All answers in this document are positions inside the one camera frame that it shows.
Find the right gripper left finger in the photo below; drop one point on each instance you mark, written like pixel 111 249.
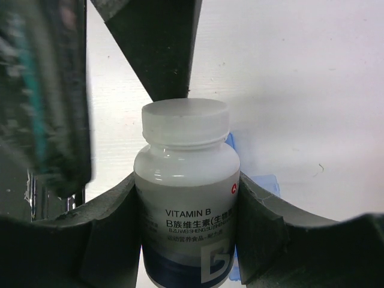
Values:
pixel 94 245

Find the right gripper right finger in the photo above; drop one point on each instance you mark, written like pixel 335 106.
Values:
pixel 280 245

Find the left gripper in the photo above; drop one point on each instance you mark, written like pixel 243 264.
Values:
pixel 44 105

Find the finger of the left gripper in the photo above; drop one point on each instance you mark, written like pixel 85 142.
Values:
pixel 157 37

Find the blue weekly pill organizer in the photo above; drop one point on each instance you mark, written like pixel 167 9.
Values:
pixel 267 182

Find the white capped pill bottle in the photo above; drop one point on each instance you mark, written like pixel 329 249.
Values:
pixel 187 180

